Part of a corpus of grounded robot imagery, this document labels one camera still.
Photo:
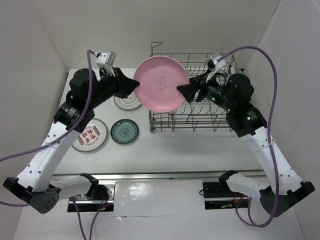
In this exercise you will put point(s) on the pink plate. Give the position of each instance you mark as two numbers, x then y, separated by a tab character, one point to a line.
158	77

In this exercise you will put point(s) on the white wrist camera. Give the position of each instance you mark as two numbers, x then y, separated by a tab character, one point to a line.
215	62
105	59

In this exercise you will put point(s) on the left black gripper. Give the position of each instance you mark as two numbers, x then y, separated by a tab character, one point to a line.
125	85

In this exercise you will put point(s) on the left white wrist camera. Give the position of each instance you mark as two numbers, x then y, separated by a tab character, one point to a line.
105	59

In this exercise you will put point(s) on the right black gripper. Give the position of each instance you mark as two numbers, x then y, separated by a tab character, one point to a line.
188	90

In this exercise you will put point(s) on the metal base rail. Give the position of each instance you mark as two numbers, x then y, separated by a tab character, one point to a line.
159	176

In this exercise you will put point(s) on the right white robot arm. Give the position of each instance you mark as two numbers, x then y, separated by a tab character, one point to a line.
284	187

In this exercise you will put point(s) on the grey wire dish rack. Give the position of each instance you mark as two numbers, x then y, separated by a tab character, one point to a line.
195	116

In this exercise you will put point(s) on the white plate green rim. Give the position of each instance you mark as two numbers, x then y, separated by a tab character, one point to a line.
127	104

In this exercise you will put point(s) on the teal blue floral plate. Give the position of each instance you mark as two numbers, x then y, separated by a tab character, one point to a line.
124	131

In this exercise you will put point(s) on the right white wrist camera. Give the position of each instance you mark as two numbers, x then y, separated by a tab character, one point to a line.
215	62

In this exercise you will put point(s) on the white plate red characters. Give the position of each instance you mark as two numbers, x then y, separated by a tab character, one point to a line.
93	136

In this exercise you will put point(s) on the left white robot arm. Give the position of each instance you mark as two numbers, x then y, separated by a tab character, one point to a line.
34	185

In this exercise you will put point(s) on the white front cover panel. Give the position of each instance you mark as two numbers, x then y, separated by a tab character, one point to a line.
158	198

